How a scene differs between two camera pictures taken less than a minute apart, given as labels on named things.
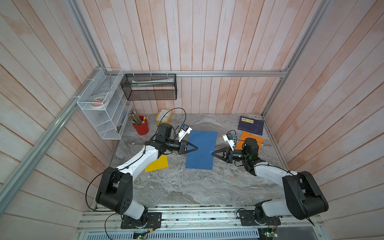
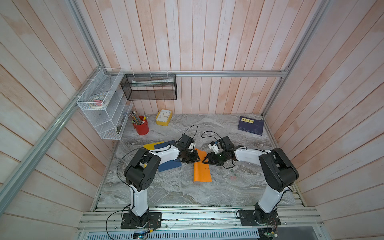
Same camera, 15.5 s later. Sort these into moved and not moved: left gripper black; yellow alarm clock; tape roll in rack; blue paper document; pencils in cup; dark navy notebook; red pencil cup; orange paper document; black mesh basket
Moved: blue paper document; orange paper document; left gripper black
Not moved: tape roll in rack; black mesh basket; dark navy notebook; yellow alarm clock; red pencil cup; pencils in cup
